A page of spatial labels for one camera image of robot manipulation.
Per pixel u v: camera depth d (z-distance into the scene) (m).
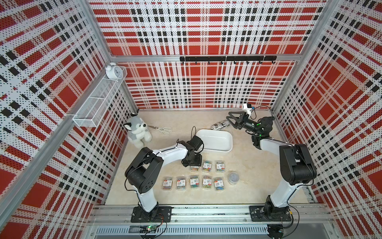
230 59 0.90
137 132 0.90
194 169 0.88
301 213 0.76
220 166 0.88
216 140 1.02
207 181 0.82
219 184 0.82
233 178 0.83
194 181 0.82
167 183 0.82
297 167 0.49
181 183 0.82
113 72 0.80
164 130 1.08
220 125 1.08
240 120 0.73
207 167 0.88
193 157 0.70
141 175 0.47
